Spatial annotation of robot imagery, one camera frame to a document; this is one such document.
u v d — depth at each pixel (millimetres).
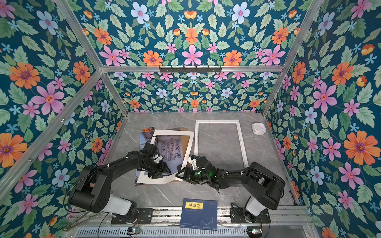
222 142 1020
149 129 1077
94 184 484
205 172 665
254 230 705
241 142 1005
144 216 735
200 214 746
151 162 763
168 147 989
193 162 789
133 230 702
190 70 929
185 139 1047
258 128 1067
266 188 454
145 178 867
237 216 738
